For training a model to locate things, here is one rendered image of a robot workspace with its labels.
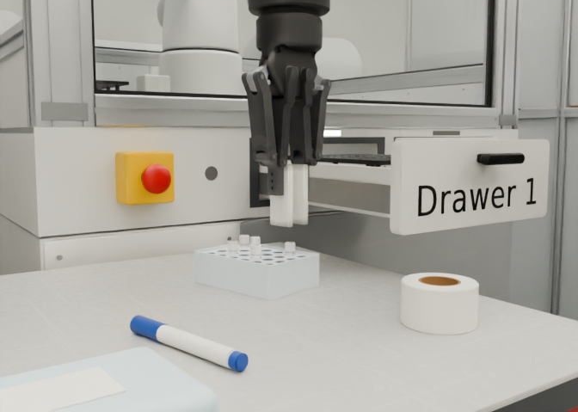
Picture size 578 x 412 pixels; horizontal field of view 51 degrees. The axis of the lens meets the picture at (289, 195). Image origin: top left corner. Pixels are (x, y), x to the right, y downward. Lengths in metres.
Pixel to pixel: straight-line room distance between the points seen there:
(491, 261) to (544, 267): 1.49
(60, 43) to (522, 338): 0.66
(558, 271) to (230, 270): 2.28
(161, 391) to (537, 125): 2.65
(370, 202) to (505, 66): 0.72
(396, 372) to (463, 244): 0.88
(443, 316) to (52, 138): 0.55
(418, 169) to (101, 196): 0.43
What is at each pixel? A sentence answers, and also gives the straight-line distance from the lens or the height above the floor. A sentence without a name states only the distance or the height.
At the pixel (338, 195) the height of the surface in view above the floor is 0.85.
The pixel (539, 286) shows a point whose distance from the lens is 2.95.
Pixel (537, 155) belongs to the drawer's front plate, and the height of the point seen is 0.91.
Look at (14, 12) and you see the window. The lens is 1.06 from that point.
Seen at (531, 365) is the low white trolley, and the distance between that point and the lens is 0.52.
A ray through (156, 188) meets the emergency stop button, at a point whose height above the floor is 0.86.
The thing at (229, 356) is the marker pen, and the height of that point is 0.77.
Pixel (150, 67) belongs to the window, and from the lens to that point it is 0.93.
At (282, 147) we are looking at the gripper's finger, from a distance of 0.68.
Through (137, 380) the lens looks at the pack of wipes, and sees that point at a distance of 0.35.
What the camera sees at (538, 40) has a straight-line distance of 2.93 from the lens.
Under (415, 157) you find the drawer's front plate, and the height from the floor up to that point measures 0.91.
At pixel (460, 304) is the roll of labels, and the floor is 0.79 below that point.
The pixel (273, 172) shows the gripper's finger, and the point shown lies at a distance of 0.68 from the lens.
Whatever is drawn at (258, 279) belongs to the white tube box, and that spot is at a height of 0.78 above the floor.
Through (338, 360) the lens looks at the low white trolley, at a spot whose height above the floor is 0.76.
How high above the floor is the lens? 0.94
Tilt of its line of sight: 6 degrees down
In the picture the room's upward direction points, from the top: straight up
